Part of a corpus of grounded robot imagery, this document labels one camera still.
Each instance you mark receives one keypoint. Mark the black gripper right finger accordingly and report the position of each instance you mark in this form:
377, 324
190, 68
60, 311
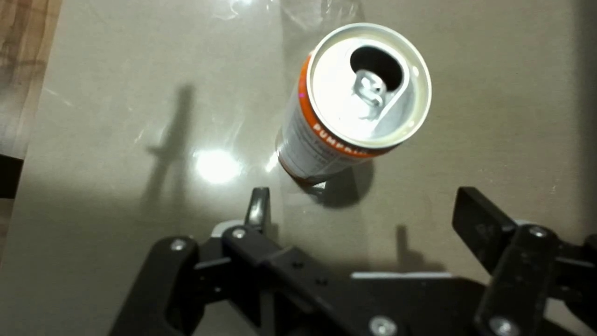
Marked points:
515, 281

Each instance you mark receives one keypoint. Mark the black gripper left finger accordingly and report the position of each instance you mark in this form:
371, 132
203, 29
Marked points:
179, 281

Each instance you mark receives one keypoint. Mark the white orange drink can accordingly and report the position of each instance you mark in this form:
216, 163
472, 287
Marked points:
336, 113

